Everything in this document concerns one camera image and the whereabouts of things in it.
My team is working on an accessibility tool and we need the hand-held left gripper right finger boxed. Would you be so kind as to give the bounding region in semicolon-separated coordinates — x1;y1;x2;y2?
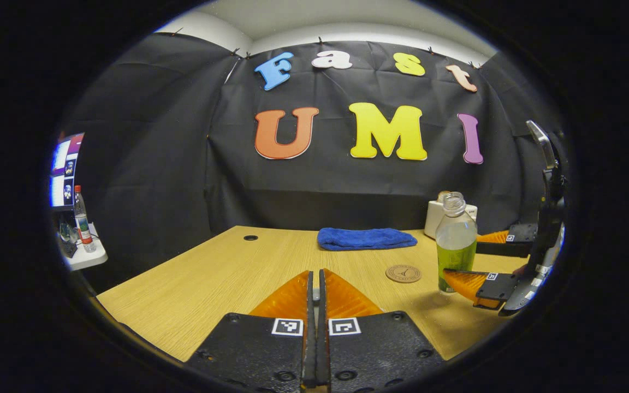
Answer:
318;269;446;393

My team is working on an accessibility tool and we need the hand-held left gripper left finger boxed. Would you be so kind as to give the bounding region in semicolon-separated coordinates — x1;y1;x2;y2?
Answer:
186;270;318;393

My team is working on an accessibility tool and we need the clear plastic water bottle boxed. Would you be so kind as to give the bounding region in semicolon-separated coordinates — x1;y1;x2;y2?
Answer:
436;192;478;294

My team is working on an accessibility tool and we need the round wooden coaster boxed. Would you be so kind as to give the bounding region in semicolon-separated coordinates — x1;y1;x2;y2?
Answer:
385;264;422;283

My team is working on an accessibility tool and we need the red cap plastic bottle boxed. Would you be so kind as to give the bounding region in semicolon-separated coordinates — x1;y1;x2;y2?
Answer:
73;185;97;253

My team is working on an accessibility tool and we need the white toaster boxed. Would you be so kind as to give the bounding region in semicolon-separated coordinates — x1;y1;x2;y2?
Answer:
424;191;479;239

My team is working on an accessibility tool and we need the blue towel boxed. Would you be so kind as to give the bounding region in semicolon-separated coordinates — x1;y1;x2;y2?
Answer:
317;228;418;252

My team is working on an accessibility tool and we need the white side table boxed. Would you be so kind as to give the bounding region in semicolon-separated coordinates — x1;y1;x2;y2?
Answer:
61;223;109;272

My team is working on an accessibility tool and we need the black backdrop cloth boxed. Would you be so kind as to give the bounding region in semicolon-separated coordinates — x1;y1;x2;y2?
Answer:
55;32;572;293

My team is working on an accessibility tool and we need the computer monitor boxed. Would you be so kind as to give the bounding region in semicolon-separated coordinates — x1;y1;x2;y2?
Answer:
50;133;85;211

